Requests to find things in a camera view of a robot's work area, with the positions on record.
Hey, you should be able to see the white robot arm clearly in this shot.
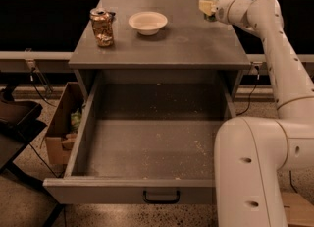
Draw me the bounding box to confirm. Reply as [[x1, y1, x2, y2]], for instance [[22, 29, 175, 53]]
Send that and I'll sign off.
[[199, 0, 314, 227]]

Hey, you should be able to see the black drawer handle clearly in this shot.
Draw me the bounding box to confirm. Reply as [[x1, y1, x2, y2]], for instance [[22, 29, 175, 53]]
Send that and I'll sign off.
[[142, 190, 181, 204]]

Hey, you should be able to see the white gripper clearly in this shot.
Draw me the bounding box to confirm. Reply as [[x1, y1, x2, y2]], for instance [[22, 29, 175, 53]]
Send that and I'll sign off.
[[198, 0, 250, 28]]

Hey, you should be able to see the cardboard box left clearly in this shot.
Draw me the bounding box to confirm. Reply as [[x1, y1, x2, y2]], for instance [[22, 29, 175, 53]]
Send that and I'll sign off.
[[45, 82, 84, 164]]

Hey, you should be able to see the open grey top drawer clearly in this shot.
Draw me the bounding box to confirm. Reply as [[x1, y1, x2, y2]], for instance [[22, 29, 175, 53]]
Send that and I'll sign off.
[[44, 75, 235, 204]]

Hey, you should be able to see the white bowl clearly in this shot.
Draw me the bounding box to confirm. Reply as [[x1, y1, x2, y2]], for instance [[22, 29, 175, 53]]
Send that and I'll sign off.
[[129, 12, 168, 36]]

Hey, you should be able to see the green bag in box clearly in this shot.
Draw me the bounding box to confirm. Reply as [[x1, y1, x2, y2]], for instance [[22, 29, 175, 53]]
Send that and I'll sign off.
[[70, 109, 81, 132]]

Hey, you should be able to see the black cable left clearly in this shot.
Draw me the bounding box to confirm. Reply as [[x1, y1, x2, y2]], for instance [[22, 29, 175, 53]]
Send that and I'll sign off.
[[28, 142, 65, 178]]

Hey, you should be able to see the black cable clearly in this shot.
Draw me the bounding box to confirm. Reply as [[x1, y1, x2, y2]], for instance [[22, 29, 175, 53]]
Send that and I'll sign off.
[[28, 142, 65, 178], [288, 170, 299, 194]]

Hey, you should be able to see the black cable right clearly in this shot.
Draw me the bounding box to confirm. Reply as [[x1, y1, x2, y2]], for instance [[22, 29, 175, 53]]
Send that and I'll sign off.
[[288, 170, 299, 194]]

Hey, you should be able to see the dark chair left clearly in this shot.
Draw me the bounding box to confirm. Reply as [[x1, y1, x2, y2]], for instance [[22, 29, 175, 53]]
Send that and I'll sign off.
[[0, 73, 67, 227]]

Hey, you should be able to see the cardboard box bottom right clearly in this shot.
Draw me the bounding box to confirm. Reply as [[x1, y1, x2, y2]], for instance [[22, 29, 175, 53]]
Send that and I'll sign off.
[[282, 192, 314, 227]]

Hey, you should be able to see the crushed gold soda can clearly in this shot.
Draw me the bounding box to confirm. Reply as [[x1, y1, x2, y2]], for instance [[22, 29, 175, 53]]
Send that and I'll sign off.
[[89, 8, 115, 47]]

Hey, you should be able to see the grey cabinet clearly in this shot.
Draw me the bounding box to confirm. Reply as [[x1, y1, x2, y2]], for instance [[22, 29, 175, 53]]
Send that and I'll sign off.
[[69, 0, 249, 102]]

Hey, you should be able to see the cardboard box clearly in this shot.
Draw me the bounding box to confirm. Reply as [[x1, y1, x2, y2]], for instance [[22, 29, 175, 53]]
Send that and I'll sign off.
[[45, 82, 84, 164], [282, 192, 314, 227]]

